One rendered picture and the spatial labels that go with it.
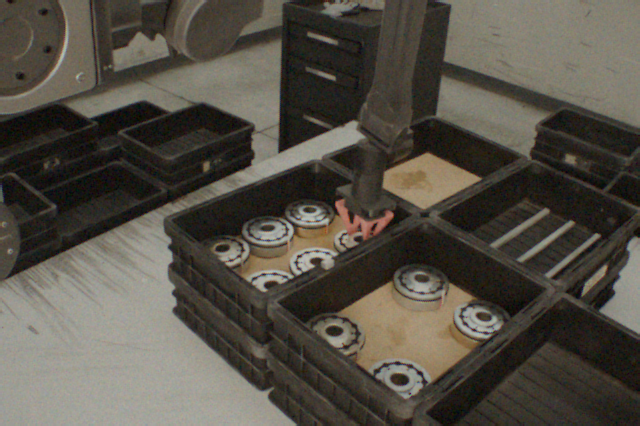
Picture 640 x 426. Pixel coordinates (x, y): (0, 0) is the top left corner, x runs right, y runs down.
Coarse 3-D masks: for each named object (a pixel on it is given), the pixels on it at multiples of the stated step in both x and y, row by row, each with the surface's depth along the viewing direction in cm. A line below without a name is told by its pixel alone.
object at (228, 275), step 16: (320, 160) 145; (272, 176) 138; (240, 192) 132; (192, 208) 126; (400, 208) 130; (400, 224) 125; (176, 240) 119; (192, 240) 117; (368, 240) 120; (192, 256) 117; (208, 256) 113; (336, 256) 115; (224, 272) 110; (304, 272) 111; (240, 288) 108; (256, 288) 106; (272, 288) 107; (256, 304) 106
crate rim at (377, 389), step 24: (384, 240) 120; (336, 264) 113; (504, 264) 116; (288, 288) 107; (552, 288) 110; (288, 312) 102; (528, 312) 105; (312, 336) 98; (336, 360) 94; (360, 384) 92; (384, 384) 90; (432, 384) 91; (408, 408) 87
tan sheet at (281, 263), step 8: (336, 216) 145; (336, 224) 142; (336, 232) 140; (296, 240) 136; (304, 240) 136; (312, 240) 137; (320, 240) 137; (328, 240) 137; (296, 248) 134; (304, 248) 134; (312, 248) 134; (320, 248) 134; (328, 248) 134; (280, 256) 131; (288, 256) 131; (256, 264) 129; (264, 264) 129; (272, 264) 129; (280, 264) 129; (288, 264) 129; (248, 272) 126; (288, 272) 127
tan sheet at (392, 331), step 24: (384, 288) 124; (456, 288) 125; (360, 312) 118; (384, 312) 119; (408, 312) 119; (432, 312) 119; (384, 336) 113; (408, 336) 113; (432, 336) 114; (360, 360) 108; (432, 360) 109; (456, 360) 109
